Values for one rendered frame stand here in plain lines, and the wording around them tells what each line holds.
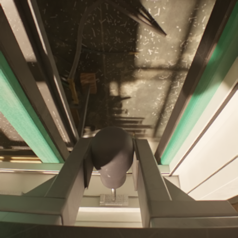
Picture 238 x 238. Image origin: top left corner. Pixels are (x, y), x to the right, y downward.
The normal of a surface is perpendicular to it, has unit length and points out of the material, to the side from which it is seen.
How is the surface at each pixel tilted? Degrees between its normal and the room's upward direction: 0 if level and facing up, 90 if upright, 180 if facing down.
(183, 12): 0
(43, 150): 0
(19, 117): 0
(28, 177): 90
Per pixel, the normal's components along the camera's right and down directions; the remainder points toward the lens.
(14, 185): 0.02, -0.61
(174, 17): 0.00, 0.79
